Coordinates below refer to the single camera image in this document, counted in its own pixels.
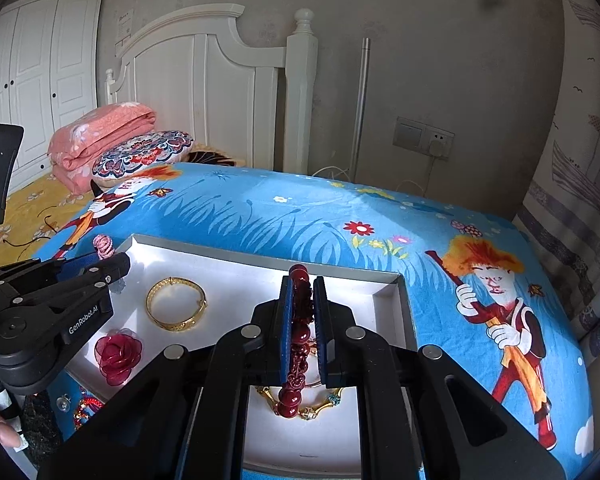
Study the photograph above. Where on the red rose flower ornament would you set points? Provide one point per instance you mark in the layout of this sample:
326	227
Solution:
117	355

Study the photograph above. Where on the yellow floral bedsheet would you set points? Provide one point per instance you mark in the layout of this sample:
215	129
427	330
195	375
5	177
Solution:
35	210

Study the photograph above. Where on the dark fringed cloth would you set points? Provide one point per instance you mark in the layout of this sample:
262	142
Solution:
215	157

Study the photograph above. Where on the plain gold bangle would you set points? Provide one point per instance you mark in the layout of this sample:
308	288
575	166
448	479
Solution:
177	326

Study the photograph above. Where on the dark speckled cloth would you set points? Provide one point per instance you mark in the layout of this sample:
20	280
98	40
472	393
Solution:
42	425

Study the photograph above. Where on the ship printed curtain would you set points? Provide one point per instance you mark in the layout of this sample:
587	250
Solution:
580	160

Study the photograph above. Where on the grey cardboard box tray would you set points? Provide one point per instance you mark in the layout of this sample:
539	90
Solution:
230	280

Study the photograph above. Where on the paper note on wall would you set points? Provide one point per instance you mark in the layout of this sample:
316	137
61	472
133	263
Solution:
125	30

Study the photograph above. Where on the pink folded quilt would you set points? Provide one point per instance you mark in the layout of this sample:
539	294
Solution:
95	135

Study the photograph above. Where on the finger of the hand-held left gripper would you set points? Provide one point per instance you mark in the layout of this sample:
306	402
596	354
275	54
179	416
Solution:
77	266
100	272

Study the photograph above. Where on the white wooden headboard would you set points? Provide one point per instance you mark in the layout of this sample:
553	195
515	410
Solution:
205	85

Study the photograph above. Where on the grey wall switch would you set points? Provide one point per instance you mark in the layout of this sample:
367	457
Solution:
407	132

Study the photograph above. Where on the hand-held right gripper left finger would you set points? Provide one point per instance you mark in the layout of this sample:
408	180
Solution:
284	340

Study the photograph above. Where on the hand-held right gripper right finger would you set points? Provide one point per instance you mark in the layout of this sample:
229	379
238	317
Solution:
321	340

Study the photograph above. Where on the blue cartoon printed blanket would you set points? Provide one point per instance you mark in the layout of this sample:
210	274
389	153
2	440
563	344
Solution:
305	210

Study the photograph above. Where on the floral patterned pillow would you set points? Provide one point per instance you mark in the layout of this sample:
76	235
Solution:
140	155

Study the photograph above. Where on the gold bamboo-shaped bangle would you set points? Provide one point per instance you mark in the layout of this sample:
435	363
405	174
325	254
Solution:
267	393

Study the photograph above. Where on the metal pole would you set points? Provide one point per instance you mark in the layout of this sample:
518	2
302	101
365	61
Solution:
361	110

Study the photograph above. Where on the grey wall socket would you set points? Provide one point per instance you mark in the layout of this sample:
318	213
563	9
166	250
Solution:
442	137

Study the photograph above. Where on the person's left hand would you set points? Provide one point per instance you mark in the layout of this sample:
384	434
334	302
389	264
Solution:
0	427

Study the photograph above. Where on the white wardrobe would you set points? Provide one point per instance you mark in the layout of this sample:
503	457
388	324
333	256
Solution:
40	70

